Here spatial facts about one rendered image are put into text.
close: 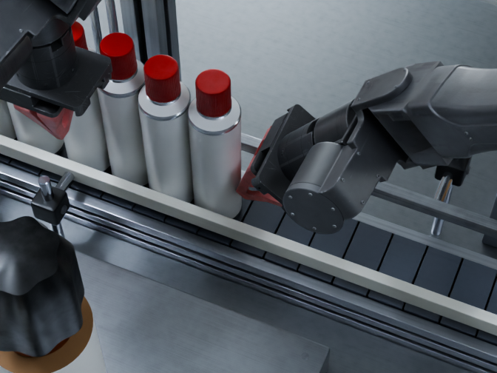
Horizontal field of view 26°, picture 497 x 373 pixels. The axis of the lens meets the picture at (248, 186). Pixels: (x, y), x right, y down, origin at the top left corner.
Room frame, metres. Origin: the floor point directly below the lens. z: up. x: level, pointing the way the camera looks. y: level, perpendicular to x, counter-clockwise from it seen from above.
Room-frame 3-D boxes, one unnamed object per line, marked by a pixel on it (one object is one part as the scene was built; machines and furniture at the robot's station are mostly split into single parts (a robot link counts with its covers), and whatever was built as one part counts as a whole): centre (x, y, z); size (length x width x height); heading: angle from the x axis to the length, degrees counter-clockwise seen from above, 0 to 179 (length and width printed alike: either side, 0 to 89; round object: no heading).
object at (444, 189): (0.64, -0.20, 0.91); 0.07 x 0.03 x 0.17; 157
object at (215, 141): (0.66, 0.03, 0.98); 0.05 x 0.05 x 0.20
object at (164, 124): (0.67, 0.08, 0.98); 0.05 x 0.05 x 0.20
